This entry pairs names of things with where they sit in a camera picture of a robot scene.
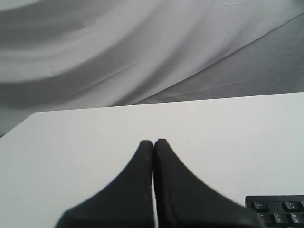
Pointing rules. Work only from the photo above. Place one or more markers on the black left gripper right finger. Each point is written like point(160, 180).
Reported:
point(184, 201)

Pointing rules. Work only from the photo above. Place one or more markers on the black acer keyboard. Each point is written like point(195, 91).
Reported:
point(285, 211)

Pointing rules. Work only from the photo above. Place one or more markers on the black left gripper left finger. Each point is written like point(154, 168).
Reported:
point(126, 202)

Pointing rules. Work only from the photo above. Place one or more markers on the grey backdrop cloth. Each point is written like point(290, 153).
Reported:
point(78, 54)

